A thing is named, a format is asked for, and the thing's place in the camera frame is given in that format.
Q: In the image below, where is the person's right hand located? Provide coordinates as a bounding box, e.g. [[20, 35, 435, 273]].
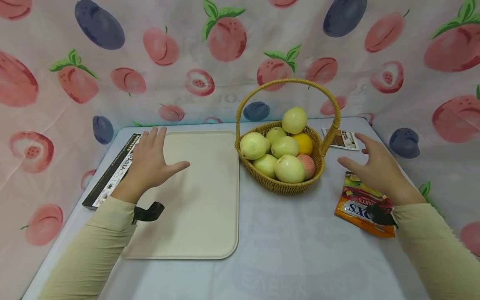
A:
[[337, 132, 426, 205]]

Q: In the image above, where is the person's left hand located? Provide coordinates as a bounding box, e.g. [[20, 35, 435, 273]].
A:
[[112, 126, 191, 203]]

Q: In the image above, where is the person's left forearm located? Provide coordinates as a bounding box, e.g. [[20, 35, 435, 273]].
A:
[[37, 195, 138, 300]]

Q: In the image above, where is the person's right forearm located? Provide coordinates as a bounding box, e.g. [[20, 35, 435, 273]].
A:
[[390, 202, 480, 300]]

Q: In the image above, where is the brown and white packet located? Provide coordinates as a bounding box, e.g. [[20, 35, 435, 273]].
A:
[[321, 127, 360, 151]]

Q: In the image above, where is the cream rectangular tray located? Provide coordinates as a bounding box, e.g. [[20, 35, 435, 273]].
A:
[[122, 131, 240, 260]]

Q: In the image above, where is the pink peach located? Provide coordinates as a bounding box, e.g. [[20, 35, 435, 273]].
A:
[[297, 154, 317, 181]]

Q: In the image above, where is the orange snack packet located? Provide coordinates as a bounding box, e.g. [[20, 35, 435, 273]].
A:
[[334, 171, 397, 239]]

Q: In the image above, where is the black pasta box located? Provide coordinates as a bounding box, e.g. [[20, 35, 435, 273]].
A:
[[82, 133, 143, 210]]

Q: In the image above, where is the orange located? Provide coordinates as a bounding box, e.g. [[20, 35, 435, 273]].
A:
[[292, 132, 314, 156]]

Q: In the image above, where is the black wrist band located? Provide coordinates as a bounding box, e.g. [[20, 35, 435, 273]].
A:
[[366, 204, 398, 228], [132, 202, 165, 224]]

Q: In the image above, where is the pile of pale green fruits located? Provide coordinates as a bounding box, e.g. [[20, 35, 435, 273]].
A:
[[240, 107, 308, 184]]

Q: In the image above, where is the wicker basket with handle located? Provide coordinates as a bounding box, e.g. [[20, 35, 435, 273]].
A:
[[235, 78, 341, 195]]

